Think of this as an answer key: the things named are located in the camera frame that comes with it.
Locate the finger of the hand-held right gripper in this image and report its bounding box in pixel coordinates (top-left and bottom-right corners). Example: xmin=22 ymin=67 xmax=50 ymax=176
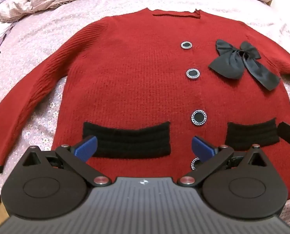
xmin=277 ymin=121 xmax=290 ymax=154

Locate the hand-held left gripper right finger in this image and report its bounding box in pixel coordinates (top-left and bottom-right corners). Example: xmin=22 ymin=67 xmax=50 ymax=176
xmin=178 ymin=136 xmax=270 ymax=186

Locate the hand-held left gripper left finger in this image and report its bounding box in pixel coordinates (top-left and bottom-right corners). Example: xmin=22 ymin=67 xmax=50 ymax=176
xmin=21 ymin=136 xmax=112 ymax=186

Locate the red knit sweater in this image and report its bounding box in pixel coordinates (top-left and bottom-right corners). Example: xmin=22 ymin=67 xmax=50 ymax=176
xmin=0 ymin=8 xmax=290 ymax=199

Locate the pink floral bed sheet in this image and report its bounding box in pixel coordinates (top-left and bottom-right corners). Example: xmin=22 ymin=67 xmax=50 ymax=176
xmin=0 ymin=0 xmax=290 ymax=227

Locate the light purple ruffled pillow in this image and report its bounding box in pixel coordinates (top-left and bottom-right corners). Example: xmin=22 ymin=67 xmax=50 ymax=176
xmin=0 ymin=22 xmax=16 ymax=59

